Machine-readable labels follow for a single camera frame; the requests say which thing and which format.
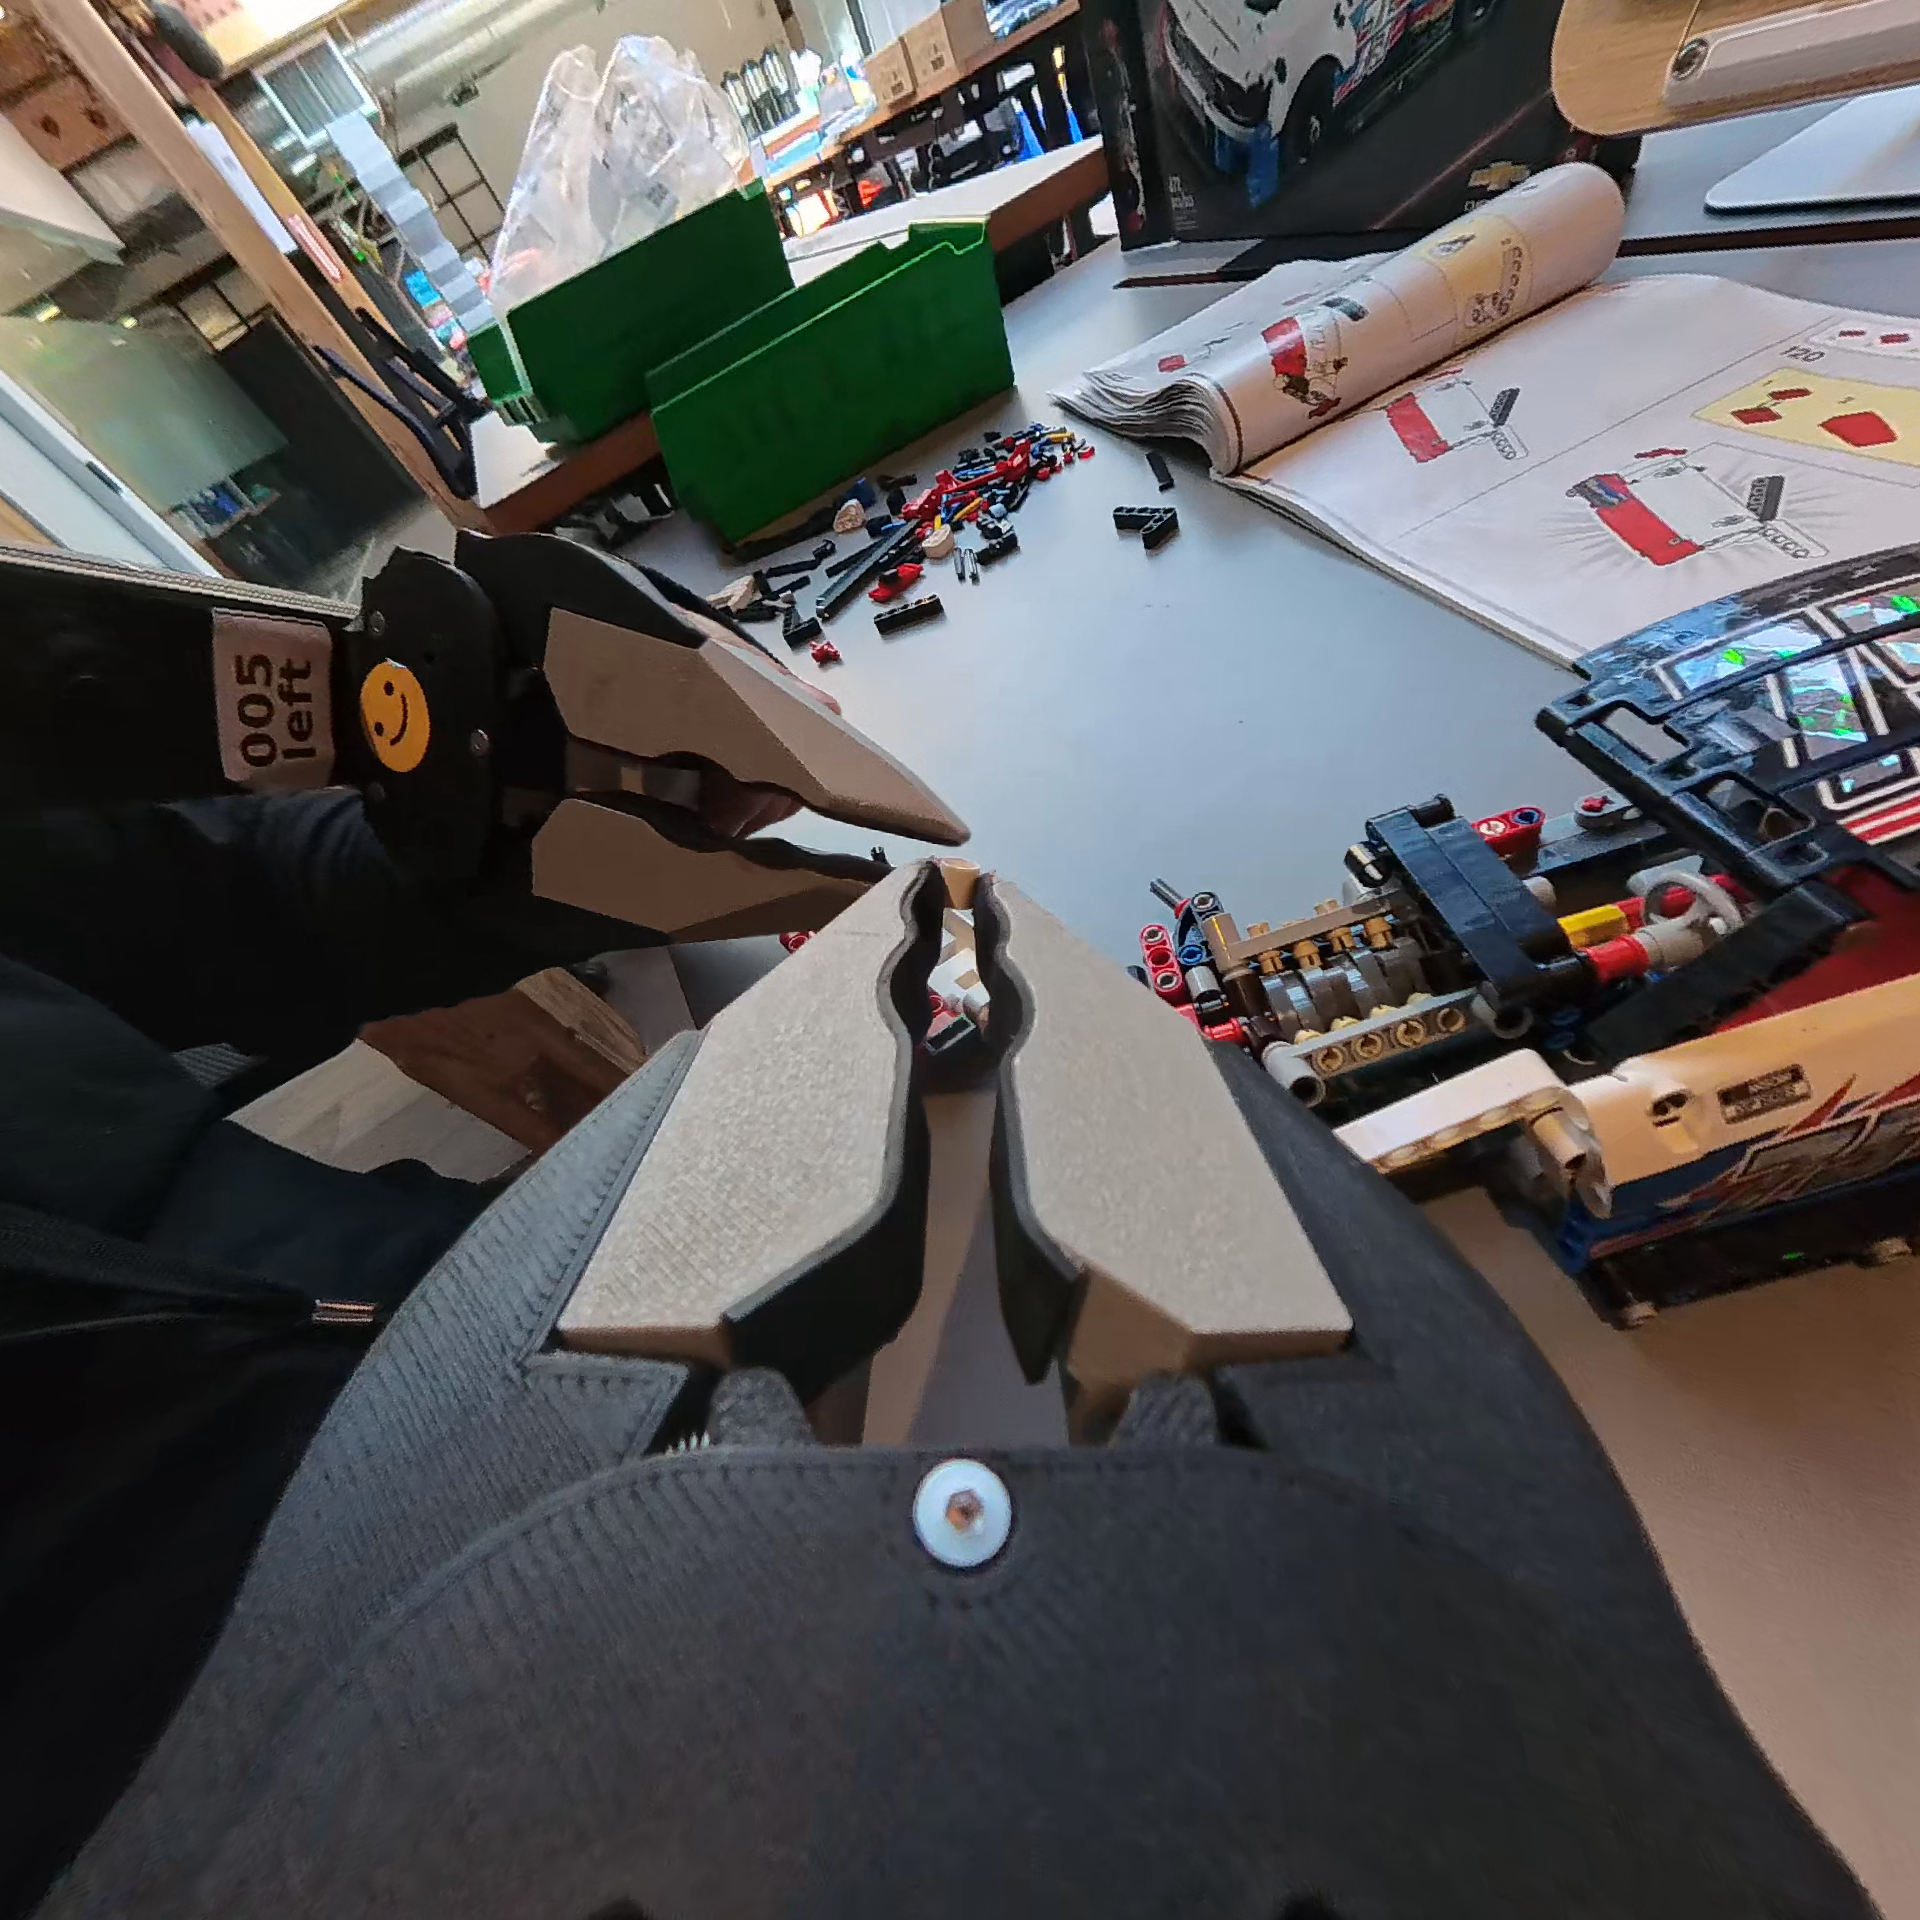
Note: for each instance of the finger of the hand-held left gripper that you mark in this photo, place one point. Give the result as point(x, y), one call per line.
point(645, 879)
point(705, 705)

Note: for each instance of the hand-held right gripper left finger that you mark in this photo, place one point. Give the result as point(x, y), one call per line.
point(779, 1170)

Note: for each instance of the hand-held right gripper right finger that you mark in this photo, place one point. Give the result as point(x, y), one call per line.
point(1154, 1185)

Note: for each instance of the red white brick panel assembly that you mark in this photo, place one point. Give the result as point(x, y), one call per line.
point(961, 990)

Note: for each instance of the person's left forearm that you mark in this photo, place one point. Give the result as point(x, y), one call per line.
point(224, 901)

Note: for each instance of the grey desk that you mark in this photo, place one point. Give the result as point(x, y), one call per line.
point(1275, 705)

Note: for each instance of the person's left hand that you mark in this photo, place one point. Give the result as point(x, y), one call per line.
point(757, 809)

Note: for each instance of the wooden armrest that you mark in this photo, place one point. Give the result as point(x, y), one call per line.
point(509, 1049)

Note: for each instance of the pile of loose brick pieces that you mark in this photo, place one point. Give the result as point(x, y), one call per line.
point(930, 511)

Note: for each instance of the brick car model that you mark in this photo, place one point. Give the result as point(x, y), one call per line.
point(1441, 901)

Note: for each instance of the black angled brick beam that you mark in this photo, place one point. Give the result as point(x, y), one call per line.
point(1148, 522)

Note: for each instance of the clear plastic bag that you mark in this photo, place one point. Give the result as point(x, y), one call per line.
point(628, 150)

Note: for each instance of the green plastic bins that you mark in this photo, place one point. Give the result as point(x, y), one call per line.
point(961, 188)

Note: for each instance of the background storage shelves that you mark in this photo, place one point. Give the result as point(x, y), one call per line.
point(901, 61)

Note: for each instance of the person's black top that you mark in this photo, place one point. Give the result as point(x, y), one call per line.
point(118, 1500)

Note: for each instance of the holographic sticker sheet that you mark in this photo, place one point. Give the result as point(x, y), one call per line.
point(1756, 669)

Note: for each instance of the black toy set box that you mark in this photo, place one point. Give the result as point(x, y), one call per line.
point(1348, 166)

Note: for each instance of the open instruction booklet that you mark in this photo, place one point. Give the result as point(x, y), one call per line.
point(1576, 436)

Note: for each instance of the wooden board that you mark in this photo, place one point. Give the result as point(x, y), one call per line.
point(1611, 61)

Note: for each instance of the white stand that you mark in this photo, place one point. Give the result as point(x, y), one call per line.
point(1798, 76)

